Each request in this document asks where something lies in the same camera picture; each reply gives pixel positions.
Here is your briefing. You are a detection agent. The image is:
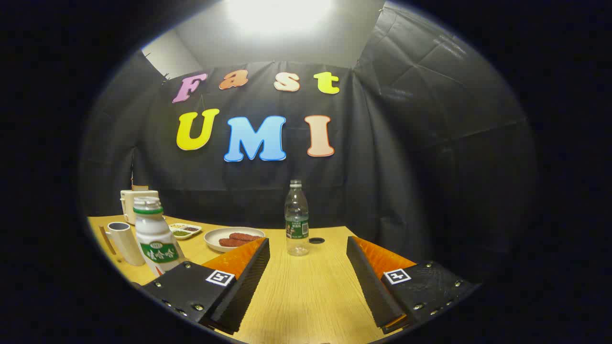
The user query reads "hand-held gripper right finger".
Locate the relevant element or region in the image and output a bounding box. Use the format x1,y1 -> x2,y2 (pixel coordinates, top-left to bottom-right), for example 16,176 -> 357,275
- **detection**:
346,236 -> 480,335

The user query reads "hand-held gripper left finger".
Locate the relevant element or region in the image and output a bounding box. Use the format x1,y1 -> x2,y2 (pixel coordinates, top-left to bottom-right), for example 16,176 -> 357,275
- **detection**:
141,237 -> 271,335

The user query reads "white juice bottle green label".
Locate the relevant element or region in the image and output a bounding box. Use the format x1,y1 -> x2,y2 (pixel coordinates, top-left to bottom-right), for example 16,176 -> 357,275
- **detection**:
133,196 -> 187,277

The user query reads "white cup wooden handle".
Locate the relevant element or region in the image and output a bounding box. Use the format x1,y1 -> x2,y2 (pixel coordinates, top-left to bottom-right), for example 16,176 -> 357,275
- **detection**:
99,222 -> 145,266

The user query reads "clear plastic water bottle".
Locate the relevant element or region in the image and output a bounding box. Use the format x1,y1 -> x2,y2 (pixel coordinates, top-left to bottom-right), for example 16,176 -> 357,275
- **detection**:
284,180 -> 310,257

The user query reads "round white plate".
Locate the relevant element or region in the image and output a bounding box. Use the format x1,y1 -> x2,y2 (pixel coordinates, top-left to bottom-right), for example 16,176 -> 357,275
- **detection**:
204,227 -> 266,253

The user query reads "wooden table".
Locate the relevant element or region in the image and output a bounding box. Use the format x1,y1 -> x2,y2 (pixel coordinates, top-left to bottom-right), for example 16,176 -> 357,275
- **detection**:
87,215 -> 416,344

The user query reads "white divided dish with beans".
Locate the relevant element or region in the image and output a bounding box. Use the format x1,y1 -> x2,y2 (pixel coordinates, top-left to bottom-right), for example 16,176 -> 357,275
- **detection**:
169,223 -> 202,240

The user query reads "black backdrop cloth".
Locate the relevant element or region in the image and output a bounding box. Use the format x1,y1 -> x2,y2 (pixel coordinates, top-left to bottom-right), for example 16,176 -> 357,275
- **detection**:
79,2 -> 541,282

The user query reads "cream toaster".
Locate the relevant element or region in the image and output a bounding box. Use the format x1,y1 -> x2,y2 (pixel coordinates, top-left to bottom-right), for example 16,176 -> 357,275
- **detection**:
120,190 -> 159,225

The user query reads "bright ceiling light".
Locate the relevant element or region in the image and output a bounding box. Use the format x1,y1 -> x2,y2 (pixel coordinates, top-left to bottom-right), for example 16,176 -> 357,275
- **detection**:
225,0 -> 335,34

